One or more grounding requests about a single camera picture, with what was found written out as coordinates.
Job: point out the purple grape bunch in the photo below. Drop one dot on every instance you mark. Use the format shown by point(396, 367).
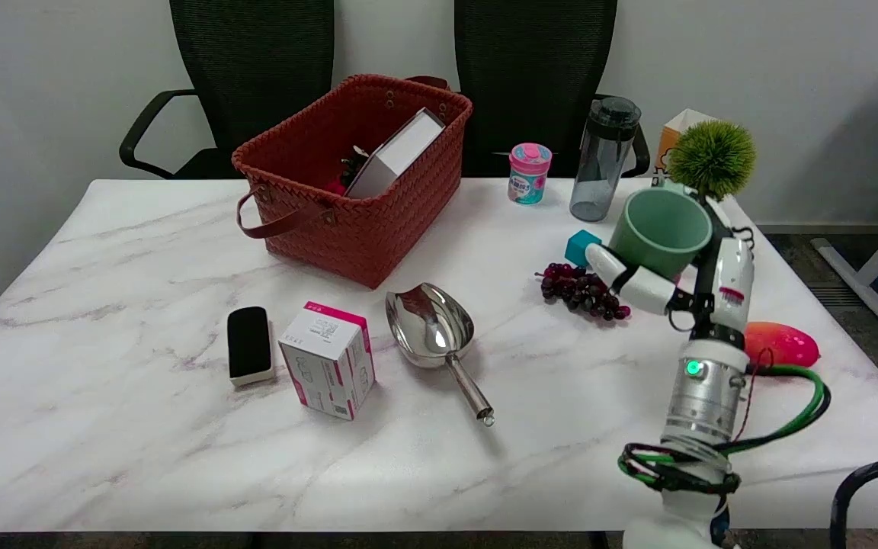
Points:
point(584, 293)

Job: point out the red woven basket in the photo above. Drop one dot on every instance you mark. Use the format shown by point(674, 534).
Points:
point(355, 229)

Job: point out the grey water bottle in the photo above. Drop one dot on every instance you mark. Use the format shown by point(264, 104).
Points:
point(603, 168)

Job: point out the black mesh office chair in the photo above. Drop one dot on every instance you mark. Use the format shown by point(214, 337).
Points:
point(534, 69)
point(256, 69)

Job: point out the small black item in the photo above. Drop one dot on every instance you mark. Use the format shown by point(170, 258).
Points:
point(354, 164)

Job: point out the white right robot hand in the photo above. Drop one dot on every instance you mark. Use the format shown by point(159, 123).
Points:
point(732, 267)

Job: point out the green mug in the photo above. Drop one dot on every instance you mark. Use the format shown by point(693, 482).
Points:
point(660, 229)

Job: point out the pink and white carton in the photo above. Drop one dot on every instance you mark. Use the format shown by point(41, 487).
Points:
point(325, 358)

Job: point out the black whiteboard eraser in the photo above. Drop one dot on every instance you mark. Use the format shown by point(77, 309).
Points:
point(248, 343)

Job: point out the pink red toy mango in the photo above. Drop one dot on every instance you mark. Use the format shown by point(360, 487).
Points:
point(782, 345)

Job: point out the orange and white carton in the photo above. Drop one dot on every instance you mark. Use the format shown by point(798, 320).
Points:
point(668, 141)

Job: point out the white grey flat box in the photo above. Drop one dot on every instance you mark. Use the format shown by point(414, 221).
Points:
point(397, 152)

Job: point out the metal scoop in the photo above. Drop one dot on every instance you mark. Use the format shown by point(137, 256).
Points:
point(431, 324)

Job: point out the teal cube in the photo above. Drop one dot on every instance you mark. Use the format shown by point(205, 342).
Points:
point(578, 248)

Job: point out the green ball potted plant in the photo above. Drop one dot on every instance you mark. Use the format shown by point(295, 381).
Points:
point(712, 156)

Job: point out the pink lidded snack jar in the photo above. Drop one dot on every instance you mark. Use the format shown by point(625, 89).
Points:
point(529, 175)

